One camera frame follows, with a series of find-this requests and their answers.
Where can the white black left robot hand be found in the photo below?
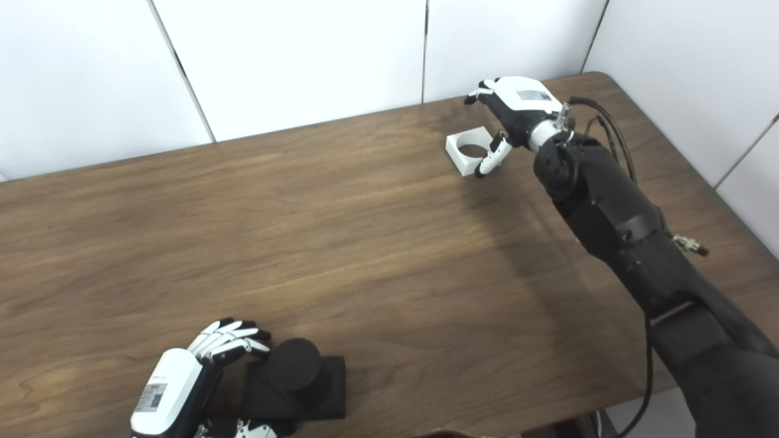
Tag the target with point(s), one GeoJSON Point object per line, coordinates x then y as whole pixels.
{"type": "Point", "coordinates": [170, 389]}

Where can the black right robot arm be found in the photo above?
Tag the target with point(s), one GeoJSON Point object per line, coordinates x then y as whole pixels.
{"type": "Point", "coordinates": [614, 207]}

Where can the black peg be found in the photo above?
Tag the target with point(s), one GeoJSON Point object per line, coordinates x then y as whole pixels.
{"type": "Point", "coordinates": [295, 365]}

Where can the white square piece with hole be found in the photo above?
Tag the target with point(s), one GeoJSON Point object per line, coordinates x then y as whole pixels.
{"type": "Point", "coordinates": [455, 149]}

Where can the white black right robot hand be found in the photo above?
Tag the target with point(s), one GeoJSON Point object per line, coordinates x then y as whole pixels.
{"type": "Point", "coordinates": [517, 100]}

